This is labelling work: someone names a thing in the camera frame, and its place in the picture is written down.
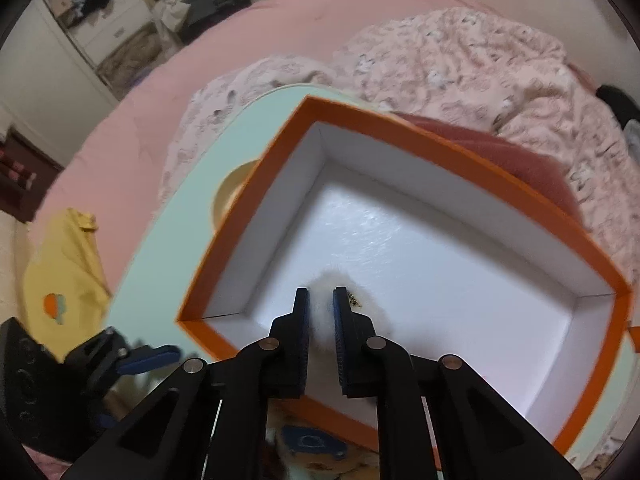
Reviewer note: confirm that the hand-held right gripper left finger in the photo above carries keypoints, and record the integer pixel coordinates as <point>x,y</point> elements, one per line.
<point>292,340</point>

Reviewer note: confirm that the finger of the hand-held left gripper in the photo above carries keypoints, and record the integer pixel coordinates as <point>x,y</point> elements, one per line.
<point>103,417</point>
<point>150,357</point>

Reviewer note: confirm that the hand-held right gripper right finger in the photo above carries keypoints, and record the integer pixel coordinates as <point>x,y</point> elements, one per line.
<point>352,345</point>

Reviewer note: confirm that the white fluffy pompom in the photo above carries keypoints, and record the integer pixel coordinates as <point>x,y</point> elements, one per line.
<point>320,320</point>

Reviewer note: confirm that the orange cardboard box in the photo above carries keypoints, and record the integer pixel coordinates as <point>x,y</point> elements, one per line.
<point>425,260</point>

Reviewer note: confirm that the blue pouch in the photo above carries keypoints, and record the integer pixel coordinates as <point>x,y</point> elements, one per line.
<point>310,442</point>

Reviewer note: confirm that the mint cartoon print bed table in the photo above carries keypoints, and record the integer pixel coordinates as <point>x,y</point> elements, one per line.
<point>165,240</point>

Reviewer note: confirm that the yellow printed garment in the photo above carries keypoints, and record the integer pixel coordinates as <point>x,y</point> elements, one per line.
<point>70,270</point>

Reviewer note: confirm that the dark wooden cabinet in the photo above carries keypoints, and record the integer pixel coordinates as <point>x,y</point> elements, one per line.
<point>25,175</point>

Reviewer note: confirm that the dusty red cloth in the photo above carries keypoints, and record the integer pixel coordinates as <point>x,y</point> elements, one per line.
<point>500,155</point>

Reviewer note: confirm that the pink floral blanket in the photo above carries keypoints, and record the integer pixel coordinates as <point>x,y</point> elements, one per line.
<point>450,60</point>

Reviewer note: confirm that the white open shelf unit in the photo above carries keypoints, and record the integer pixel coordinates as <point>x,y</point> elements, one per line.
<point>110,35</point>

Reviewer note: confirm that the pile of grey clothes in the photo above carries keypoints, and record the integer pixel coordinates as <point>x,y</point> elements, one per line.
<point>200,5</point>

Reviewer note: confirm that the black crumpled garment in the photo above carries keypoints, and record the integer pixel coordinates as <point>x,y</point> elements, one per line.
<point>614,101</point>

